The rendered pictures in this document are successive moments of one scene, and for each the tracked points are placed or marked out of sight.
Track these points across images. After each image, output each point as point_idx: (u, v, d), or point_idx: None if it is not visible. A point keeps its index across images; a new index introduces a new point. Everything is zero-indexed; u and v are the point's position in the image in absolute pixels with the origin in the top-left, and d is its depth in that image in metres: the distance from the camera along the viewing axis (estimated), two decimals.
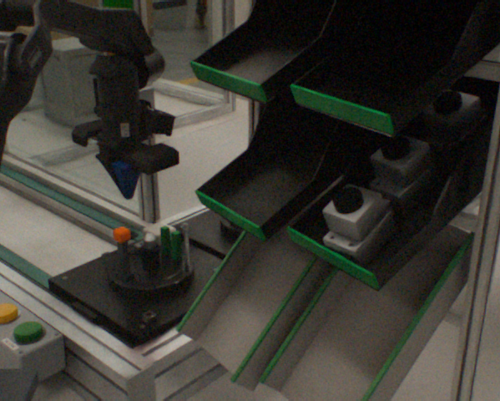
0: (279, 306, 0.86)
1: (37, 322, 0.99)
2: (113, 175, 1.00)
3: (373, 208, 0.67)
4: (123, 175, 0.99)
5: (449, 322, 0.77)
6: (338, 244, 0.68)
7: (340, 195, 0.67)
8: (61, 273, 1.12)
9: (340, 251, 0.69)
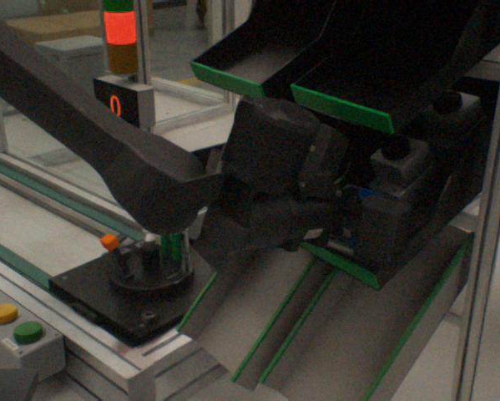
0: (279, 306, 0.86)
1: (37, 322, 0.99)
2: None
3: None
4: None
5: (449, 322, 0.77)
6: (338, 244, 0.68)
7: (340, 195, 0.67)
8: (61, 273, 1.12)
9: (340, 251, 0.69)
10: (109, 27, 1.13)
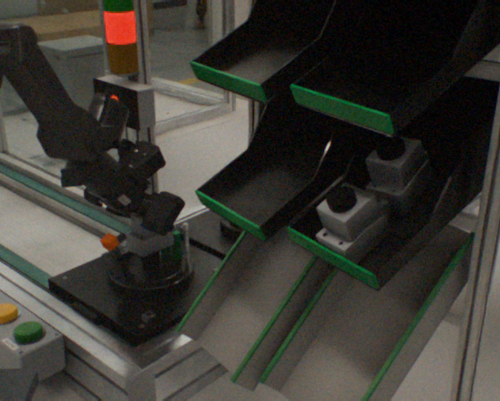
0: (279, 306, 0.86)
1: (37, 322, 0.99)
2: (129, 218, 1.07)
3: None
4: None
5: (449, 322, 0.77)
6: (133, 236, 1.06)
7: None
8: (61, 273, 1.12)
9: (133, 241, 1.06)
10: (109, 27, 1.13)
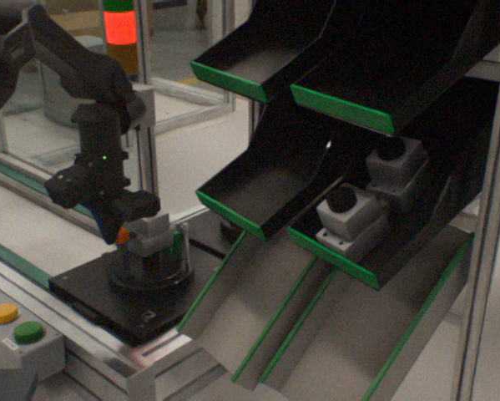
0: (279, 306, 0.86)
1: (37, 322, 0.99)
2: None
3: (161, 219, 1.06)
4: None
5: (449, 322, 0.77)
6: (133, 236, 1.06)
7: None
8: (61, 273, 1.12)
9: (133, 241, 1.06)
10: (109, 27, 1.13)
